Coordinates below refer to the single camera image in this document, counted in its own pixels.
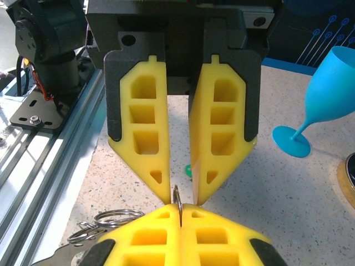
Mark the small silver keyring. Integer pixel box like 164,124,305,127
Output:
67,221,103,244

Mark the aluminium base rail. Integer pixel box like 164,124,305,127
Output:
0,65,108,266

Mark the blue plastic goblet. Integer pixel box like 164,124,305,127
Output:
272,45,355,158

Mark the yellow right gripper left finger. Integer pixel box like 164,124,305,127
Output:
79,203,182,266

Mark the red wire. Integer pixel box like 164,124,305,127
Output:
32,70,55,102

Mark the black base cable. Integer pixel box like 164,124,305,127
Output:
16,55,31,96

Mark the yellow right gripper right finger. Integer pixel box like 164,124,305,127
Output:
180,203,281,266

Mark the large silver keyring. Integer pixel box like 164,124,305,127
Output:
93,209,145,228

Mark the silver key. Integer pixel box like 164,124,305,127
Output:
30,243,88,266

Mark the gold wire glass rack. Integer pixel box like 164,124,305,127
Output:
337,152,355,210

